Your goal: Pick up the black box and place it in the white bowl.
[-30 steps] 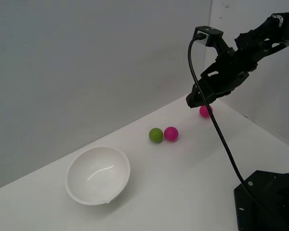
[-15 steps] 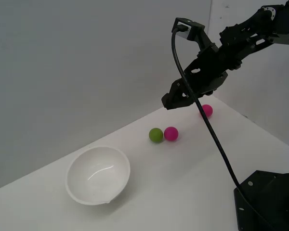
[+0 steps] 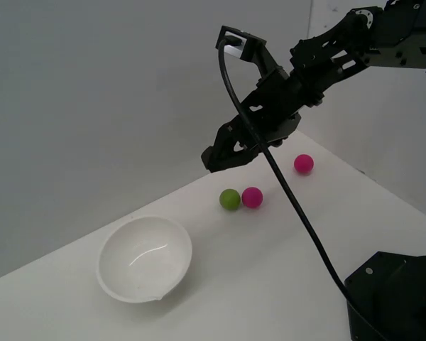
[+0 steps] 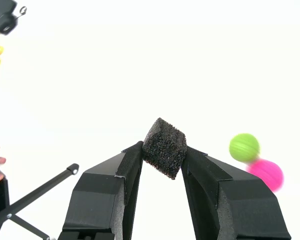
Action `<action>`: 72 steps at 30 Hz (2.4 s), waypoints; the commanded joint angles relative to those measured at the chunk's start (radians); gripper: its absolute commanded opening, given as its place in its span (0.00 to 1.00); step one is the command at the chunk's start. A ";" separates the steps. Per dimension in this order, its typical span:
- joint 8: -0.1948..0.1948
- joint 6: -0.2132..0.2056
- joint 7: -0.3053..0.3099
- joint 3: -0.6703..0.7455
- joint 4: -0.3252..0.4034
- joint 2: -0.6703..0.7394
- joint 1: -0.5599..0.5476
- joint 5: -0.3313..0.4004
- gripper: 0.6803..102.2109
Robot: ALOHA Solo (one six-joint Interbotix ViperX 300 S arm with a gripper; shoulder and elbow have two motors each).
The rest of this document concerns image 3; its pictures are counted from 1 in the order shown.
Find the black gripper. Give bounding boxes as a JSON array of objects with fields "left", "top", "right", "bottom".
[{"left": 202, "top": 66, "right": 323, "bottom": 174}]

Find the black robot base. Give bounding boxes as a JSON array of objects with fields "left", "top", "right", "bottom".
[{"left": 344, "top": 251, "right": 426, "bottom": 341}]

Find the white bowl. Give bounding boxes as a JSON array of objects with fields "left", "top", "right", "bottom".
[{"left": 97, "top": 215, "right": 193, "bottom": 304}]

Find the green golf ball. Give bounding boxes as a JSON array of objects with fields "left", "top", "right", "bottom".
[{"left": 219, "top": 188, "right": 241, "bottom": 212}]

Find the pink golf ball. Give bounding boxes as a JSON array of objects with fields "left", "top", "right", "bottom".
[
  {"left": 241, "top": 186, "right": 264, "bottom": 210},
  {"left": 293, "top": 153, "right": 315, "bottom": 175}
]

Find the black camera cable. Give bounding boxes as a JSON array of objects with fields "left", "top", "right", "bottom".
[{"left": 217, "top": 37, "right": 381, "bottom": 341}]

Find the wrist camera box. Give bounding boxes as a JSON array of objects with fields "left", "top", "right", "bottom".
[{"left": 218, "top": 25, "right": 268, "bottom": 64}]

